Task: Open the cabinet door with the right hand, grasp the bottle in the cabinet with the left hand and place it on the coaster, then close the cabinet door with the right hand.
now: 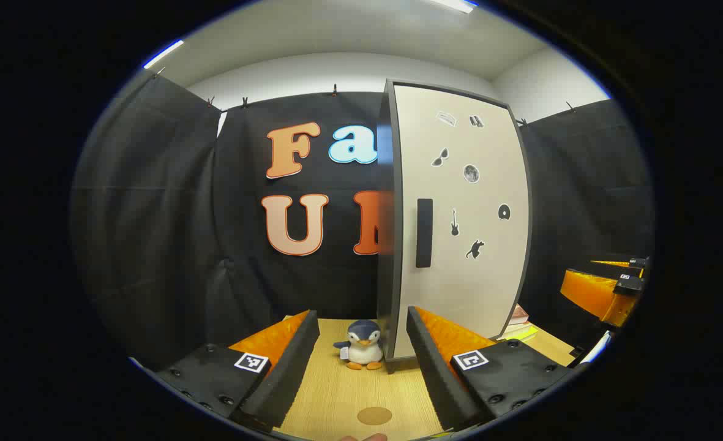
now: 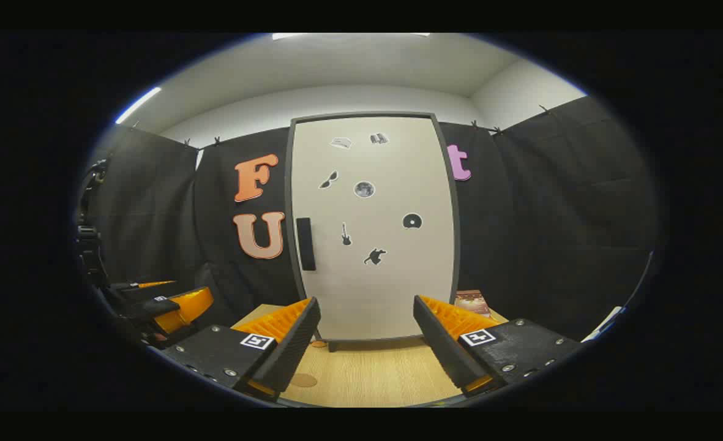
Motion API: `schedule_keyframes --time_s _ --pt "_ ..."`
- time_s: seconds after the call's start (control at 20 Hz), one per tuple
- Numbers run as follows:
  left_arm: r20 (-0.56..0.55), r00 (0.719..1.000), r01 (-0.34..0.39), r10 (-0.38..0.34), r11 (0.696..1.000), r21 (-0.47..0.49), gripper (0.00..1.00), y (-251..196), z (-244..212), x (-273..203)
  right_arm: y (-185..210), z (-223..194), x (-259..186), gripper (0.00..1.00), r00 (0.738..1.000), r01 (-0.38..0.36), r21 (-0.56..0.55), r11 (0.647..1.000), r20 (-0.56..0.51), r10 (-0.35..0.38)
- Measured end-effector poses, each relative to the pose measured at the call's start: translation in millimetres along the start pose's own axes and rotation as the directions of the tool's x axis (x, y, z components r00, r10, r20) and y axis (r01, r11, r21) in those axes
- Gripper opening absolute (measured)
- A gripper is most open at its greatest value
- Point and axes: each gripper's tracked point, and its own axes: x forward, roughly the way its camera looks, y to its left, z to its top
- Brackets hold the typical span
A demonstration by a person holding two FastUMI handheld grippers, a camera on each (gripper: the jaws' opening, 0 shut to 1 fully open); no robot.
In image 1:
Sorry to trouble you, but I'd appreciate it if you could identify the black backdrop cloth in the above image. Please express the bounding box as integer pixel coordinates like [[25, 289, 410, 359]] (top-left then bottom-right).
[[70, 72, 654, 371]]

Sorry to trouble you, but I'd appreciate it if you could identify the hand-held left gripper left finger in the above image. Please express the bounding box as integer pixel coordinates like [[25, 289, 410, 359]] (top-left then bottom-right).
[[153, 309, 321, 429]]

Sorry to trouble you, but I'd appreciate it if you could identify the white cabinet door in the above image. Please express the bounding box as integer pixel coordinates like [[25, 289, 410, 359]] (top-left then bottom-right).
[[392, 83, 532, 360]]

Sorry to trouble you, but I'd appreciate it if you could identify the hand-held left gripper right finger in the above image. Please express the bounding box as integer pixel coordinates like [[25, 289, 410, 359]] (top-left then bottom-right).
[[406, 306, 573, 432]]

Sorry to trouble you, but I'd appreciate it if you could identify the ceiling light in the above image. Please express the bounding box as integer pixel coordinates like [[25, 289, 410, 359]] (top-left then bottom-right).
[[429, 0, 478, 14], [143, 40, 185, 69]]

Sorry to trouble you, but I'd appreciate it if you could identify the round cork coaster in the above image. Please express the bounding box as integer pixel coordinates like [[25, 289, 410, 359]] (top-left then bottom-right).
[[358, 407, 393, 426]]

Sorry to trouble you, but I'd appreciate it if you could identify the penguin plush toy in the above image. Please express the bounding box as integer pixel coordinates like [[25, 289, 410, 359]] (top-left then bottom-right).
[[333, 319, 384, 371]]

